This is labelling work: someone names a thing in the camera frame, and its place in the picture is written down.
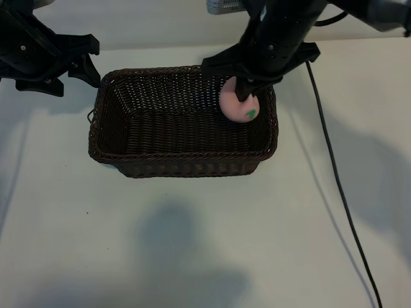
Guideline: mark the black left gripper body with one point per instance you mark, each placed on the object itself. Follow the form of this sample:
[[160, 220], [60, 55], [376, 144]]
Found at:
[[25, 54]]

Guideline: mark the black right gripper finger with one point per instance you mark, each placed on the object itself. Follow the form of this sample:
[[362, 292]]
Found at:
[[262, 86], [245, 90]]

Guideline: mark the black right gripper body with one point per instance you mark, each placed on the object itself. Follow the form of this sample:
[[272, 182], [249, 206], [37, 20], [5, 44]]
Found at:
[[276, 48]]

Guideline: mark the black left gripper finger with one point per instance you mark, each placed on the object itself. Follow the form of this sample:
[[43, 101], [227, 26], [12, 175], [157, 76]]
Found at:
[[86, 71], [41, 87]]

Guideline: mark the pink toy peach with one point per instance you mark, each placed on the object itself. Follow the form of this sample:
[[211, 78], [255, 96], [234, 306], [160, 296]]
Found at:
[[234, 109]]

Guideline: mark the dark brown wicker basket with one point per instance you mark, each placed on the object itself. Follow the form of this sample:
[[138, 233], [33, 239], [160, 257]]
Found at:
[[180, 138]]

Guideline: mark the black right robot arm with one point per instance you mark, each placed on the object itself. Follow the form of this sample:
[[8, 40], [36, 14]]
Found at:
[[369, 13]]

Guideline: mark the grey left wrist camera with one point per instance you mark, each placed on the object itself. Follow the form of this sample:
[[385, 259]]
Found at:
[[43, 2]]

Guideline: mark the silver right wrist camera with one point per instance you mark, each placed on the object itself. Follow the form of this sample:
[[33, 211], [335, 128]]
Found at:
[[224, 5]]

